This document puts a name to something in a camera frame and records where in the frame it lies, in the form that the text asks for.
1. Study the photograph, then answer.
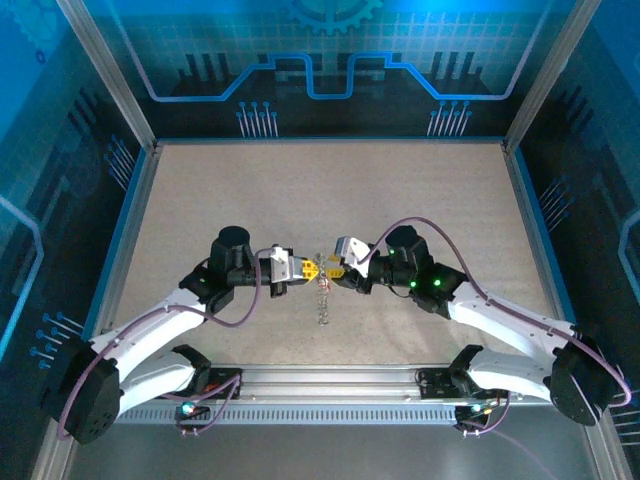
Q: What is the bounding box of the silver keyring with chain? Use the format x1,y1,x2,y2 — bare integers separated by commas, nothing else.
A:
312,252,337,327

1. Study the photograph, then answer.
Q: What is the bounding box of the aluminium mounting rail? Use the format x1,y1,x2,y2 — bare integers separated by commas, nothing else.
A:
207,363,556,405

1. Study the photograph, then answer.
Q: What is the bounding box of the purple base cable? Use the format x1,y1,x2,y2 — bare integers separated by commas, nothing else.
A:
173,372,244,437
457,387,556,476

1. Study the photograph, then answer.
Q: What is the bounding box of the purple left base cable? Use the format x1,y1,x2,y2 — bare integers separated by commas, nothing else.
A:
173,372,244,437

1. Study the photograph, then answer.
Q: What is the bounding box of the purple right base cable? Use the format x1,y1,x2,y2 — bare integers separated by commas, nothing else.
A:
457,387,556,476

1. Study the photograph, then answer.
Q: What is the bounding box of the aluminium side frame rail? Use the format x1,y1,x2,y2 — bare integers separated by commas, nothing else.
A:
82,144,164,351
501,142,569,309

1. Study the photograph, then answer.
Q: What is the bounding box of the aluminium frame post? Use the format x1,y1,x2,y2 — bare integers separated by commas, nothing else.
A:
503,0,601,151
29,429,76,480
577,399,634,480
53,0,160,151

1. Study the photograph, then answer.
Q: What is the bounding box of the slotted grey cable duct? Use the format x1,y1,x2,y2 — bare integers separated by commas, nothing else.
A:
117,402,484,427

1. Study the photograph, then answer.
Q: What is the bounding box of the aluminium rear frame bar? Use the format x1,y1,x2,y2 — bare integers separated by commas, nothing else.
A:
152,135,511,147

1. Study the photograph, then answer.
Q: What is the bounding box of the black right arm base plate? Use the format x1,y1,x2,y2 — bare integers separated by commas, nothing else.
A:
416,367,501,401

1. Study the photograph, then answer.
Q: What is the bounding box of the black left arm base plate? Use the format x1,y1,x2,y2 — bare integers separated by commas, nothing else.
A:
197,366,245,401

